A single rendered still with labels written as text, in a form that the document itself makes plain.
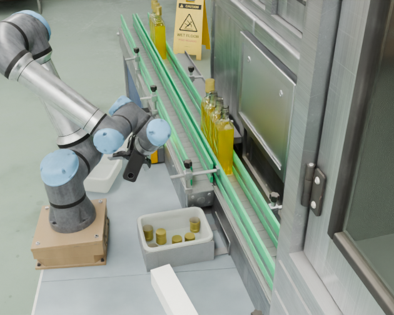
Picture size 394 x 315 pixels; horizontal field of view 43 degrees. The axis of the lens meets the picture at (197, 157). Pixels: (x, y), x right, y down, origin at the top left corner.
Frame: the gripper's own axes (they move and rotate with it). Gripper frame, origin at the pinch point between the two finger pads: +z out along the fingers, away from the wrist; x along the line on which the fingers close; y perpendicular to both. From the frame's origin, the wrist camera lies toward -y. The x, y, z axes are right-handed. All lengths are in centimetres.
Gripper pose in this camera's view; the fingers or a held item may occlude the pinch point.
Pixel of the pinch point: (127, 165)
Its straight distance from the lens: 181.7
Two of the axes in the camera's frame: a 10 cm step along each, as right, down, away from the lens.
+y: 1.7, -9.2, 3.5
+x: -9.0, -2.9, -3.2
